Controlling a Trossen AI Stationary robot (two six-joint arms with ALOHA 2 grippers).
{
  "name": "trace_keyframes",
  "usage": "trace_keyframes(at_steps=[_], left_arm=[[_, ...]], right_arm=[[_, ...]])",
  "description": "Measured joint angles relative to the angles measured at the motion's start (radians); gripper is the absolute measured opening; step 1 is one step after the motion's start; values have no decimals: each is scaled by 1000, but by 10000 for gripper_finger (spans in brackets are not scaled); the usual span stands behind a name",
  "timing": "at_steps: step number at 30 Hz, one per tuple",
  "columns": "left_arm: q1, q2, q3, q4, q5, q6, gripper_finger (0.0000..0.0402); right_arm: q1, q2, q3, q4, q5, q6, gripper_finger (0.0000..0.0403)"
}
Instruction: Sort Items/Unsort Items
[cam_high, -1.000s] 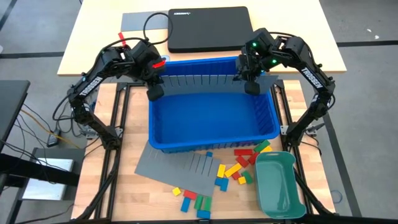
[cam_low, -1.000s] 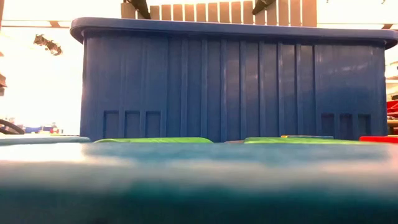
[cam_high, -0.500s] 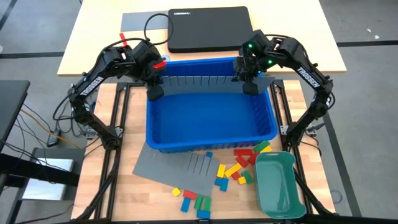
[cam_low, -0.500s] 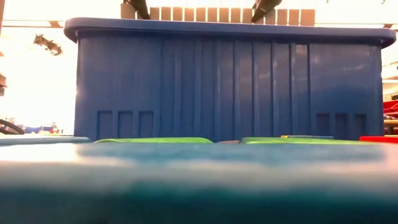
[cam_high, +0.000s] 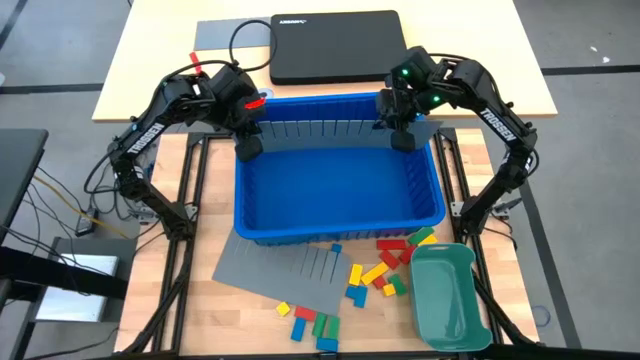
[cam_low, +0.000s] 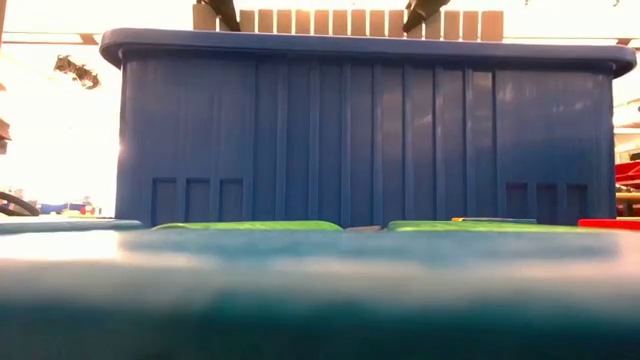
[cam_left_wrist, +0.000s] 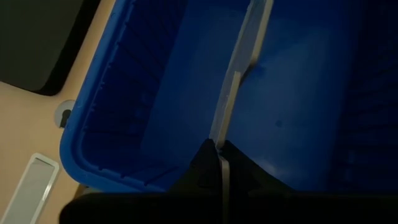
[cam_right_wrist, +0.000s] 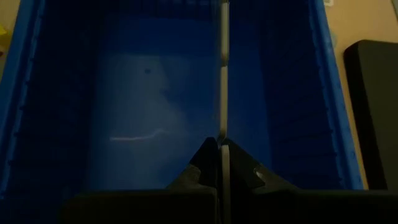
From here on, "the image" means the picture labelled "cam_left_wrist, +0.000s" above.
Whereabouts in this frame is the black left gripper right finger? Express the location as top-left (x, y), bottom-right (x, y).
top-left (222, 141), bottom-right (295, 192)

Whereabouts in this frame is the white-edged grey phone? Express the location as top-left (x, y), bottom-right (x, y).
top-left (0, 152), bottom-right (60, 224)

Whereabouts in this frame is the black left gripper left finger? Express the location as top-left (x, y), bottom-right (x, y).
top-left (169, 139), bottom-right (222, 192)

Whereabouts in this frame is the long grey slotted divider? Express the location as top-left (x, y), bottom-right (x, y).
top-left (208, 0), bottom-right (275, 224)

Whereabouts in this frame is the grey table grommet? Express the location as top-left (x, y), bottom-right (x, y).
top-left (54, 99), bottom-right (76, 129)

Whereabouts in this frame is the large blue plastic bin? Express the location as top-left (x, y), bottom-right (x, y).
top-left (58, 0), bottom-right (398, 194)

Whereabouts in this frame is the black closed laptop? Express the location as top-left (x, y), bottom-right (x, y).
top-left (0, 0), bottom-right (102, 96)

